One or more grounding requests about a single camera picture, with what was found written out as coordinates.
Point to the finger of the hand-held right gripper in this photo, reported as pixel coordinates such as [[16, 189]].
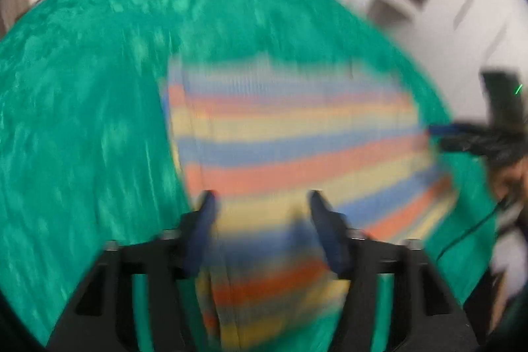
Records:
[[466, 145], [449, 128]]

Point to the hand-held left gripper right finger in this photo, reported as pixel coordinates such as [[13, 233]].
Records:
[[330, 236]]

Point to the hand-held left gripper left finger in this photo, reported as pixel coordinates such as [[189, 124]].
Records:
[[202, 230]]

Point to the striped knitted sweater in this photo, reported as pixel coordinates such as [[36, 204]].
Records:
[[288, 154]]

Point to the person's right hand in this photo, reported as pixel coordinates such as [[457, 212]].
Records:
[[513, 181]]

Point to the green satin bedspread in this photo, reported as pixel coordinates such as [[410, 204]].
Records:
[[82, 108]]

